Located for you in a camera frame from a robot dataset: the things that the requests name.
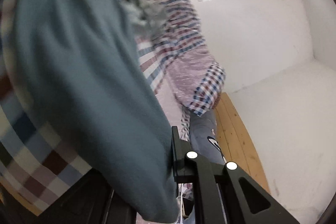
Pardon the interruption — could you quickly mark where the teal blue shirt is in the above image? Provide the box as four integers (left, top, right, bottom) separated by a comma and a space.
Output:
10, 0, 179, 223

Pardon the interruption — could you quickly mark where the wooden headboard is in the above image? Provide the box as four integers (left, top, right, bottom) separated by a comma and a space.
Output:
214, 93, 270, 193

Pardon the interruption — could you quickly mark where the blue grey plush pillow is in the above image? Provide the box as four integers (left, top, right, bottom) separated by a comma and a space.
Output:
190, 110, 226, 165

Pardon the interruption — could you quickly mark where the purple polka dot pillow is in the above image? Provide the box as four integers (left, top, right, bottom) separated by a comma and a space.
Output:
167, 46, 226, 117

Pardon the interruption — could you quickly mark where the checkered purple duvet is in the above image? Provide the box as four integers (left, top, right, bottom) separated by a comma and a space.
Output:
135, 0, 209, 92

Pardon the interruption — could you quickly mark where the plaid checkered bed sheet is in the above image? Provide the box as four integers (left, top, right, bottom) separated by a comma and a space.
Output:
0, 0, 195, 217

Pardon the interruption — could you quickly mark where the grey green sweatshirt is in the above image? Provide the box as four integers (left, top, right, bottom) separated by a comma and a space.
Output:
121, 0, 167, 38

